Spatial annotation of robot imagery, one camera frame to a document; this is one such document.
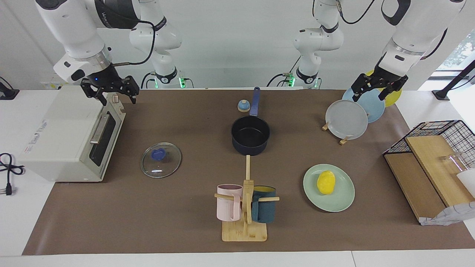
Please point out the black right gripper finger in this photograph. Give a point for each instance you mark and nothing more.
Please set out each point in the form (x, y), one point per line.
(133, 98)
(102, 97)

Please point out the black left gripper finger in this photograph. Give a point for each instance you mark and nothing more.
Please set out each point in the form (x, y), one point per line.
(383, 94)
(356, 95)

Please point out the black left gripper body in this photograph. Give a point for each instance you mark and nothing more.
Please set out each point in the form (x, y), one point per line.
(382, 81)

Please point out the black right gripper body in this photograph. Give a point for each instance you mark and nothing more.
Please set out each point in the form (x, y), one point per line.
(109, 81)

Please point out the glass lid with blue knob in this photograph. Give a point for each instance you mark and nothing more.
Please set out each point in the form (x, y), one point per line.
(161, 163)

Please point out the yellow potato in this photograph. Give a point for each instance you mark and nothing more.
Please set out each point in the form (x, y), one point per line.
(326, 182)

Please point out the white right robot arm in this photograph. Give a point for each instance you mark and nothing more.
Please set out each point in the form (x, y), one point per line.
(74, 26)

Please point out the yellow plate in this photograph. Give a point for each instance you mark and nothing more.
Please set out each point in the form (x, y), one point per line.
(394, 97)

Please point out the light blue plate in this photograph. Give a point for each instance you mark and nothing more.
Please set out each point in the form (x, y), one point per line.
(373, 107)

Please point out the grey plate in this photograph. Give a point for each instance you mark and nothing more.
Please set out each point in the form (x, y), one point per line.
(347, 120)

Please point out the wooden plate rack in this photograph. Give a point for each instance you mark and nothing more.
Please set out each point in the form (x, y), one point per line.
(344, 141)

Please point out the light green plate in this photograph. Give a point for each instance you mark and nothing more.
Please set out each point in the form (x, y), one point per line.
(341, 196)

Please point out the dark blue pot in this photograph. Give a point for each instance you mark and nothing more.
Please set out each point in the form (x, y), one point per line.
(250, 148)

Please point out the white toaster oven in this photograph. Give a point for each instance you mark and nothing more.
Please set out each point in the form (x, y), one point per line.
(63, 129)

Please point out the wooden shelf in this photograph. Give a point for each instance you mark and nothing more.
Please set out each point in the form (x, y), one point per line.
(426, 159)

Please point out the black table clamp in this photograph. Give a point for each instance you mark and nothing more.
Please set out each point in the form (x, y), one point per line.
(7, 93)

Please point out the clear glass cup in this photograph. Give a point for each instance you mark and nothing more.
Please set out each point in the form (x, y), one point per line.
(451, 163)

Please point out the small blue kitchen timer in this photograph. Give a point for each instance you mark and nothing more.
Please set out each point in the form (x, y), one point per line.
(243, 106)

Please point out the white cup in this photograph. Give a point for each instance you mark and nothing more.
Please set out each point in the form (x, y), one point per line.
(467, 178)

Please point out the brown table mat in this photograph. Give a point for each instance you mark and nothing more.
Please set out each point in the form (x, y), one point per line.
(167, 215)

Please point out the white marbled paper sheet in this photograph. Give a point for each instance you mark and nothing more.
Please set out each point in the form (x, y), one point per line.
(449, 216)

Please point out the pink mug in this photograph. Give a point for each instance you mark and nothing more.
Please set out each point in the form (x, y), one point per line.
(227, 205)

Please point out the dark teal mug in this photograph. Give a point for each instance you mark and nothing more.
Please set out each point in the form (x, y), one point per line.
(264, 209)

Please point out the wooden mug rack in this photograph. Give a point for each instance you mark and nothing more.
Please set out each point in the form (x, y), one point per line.
(245, 233)

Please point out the white wall outlet box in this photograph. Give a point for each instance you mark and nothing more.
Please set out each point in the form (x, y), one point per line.
(50, 85)

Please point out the black camera stand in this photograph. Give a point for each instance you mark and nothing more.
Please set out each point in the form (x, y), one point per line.
(454, 79)

